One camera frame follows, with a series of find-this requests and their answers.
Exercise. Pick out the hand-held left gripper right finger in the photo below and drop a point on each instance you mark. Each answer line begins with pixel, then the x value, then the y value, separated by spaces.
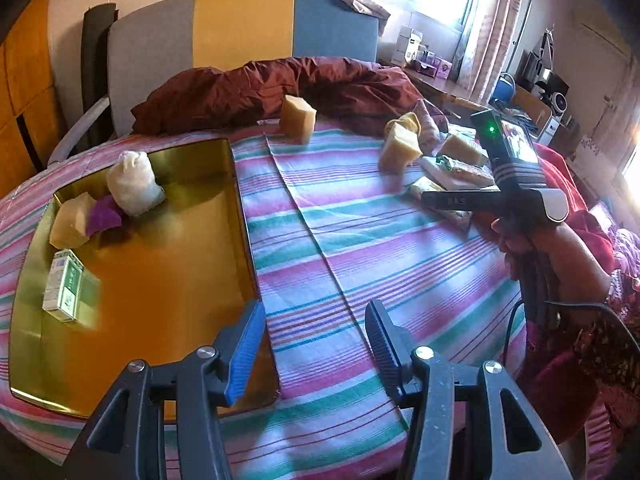
pixel 385 345

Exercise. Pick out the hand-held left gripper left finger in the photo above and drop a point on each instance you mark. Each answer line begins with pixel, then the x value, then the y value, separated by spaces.
pixel 245 355

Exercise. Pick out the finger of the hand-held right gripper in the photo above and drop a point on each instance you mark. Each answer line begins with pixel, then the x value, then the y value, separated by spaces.
pixel 450 200

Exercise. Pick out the brown-topped yellow sponge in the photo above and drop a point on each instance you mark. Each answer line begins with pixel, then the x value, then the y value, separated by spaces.
pixel 460 149

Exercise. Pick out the pale yellow sponge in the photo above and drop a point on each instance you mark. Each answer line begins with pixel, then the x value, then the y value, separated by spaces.
pixel 397 150
pixel 70 222
pixel 297 117

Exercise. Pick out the gold metal tin tray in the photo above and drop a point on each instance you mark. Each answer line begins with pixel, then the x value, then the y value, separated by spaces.
pixel 165 270

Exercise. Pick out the person's right forearm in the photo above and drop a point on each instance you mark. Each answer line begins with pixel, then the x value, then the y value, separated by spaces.
pixel 580 265

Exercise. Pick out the person's right hand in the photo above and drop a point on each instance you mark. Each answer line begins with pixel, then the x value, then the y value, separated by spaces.
pixel 510 245

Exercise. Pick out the white cardboard box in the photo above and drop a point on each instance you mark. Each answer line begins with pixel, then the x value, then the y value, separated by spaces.
pixel 450 172

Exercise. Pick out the red fleece blanket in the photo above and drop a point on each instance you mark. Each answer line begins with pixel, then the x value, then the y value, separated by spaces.
pixel 565 170

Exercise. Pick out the pink striped sock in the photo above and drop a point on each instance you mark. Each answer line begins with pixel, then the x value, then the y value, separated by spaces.
pixel 429 127

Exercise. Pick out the blue bucket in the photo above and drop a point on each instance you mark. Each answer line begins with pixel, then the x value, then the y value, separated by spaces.
pixel 502 87

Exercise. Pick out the yellow sock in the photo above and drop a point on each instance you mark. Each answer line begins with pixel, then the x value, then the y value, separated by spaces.
pixel 407 120

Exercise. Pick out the black stereo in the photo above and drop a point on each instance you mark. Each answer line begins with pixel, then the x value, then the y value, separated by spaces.
pixel 547 85

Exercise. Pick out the wooden desk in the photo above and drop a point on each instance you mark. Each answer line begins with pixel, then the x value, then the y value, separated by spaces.
pixel 440 87

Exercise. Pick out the wooden door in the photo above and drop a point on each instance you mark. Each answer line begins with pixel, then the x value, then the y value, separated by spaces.
pixel 600 85

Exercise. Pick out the purple patterned box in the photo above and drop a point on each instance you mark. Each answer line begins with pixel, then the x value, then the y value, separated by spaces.
pixel 443 68

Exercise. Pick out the low purple box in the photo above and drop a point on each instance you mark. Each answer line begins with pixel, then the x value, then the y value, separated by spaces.
pixel 424 65

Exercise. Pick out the pink curtain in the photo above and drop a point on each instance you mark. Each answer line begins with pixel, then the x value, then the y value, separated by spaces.
pixel 492 25

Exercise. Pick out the tall white carton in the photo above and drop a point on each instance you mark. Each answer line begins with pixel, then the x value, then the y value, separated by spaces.
pixel 406 45

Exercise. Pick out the small green white box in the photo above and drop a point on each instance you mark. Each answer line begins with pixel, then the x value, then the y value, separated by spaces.
pixel 65 285

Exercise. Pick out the purple cloth piece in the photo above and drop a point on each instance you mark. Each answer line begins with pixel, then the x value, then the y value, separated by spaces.
pixel 105 217

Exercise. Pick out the white rolled sock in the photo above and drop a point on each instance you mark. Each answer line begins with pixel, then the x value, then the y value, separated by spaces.
pixel 132 185

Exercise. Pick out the patterned dark garment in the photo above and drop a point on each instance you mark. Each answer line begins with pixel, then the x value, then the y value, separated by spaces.
pixel 590 375

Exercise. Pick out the maroon jacket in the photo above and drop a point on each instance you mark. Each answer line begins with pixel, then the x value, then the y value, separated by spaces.
pixel 225 90

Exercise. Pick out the grey yellow blue chair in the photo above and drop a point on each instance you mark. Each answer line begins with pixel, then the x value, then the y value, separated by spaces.
pixel 240 20

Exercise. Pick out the dark upright panel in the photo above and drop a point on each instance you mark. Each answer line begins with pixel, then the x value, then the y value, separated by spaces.
pixel 97 60

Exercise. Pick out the orange wooden cabinet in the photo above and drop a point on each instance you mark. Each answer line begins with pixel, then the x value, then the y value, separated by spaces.
pixel 25 85

